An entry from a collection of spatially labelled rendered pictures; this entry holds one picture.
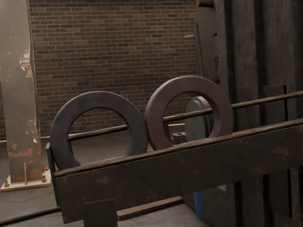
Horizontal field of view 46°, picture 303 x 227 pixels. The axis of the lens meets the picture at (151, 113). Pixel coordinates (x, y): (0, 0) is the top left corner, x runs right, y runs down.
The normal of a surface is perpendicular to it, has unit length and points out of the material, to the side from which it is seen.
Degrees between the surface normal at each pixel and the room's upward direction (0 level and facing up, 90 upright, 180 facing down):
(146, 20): 90
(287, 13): 90
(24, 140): 90
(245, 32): 90
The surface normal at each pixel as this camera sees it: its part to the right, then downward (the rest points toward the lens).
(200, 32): -0.91, 0.09
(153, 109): 0.24, 0.05
